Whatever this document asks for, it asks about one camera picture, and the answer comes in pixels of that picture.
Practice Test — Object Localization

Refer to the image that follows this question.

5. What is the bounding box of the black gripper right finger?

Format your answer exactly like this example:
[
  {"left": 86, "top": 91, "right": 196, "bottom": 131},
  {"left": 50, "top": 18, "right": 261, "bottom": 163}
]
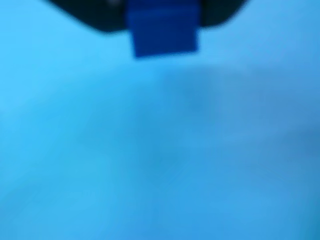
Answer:
[{"left": 198, "top": 0, "right": 248, "bottom": 28}]

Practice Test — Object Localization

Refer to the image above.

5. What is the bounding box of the tiny blue cube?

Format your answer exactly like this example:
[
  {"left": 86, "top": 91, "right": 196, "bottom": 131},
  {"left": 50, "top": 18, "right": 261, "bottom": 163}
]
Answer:
[{"left": 125, "top": 0, "right": 201, "bottom": 59}]

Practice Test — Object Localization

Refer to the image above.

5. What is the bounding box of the blue paper square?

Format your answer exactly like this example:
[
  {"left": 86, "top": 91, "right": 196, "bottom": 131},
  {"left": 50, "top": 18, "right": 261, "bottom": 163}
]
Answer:
[{"left": 0, "top": 0, "right": 320, "bottom": 240}]

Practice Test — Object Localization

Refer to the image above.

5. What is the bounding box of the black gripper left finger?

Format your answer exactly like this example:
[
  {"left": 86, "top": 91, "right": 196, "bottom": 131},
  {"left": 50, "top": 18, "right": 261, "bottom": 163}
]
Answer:
[{"left": 47, "top": 0, "right": 130, "bottom": 33}]

